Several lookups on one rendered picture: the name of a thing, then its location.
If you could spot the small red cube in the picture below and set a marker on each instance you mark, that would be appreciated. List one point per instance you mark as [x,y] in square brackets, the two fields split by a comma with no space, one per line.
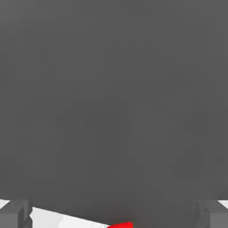
[122,225]

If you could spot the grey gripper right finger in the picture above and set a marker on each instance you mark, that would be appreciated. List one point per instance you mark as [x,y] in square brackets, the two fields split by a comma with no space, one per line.
[213,216]

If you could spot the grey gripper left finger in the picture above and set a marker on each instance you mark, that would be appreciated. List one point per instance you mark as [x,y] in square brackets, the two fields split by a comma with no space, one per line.
[14,215]

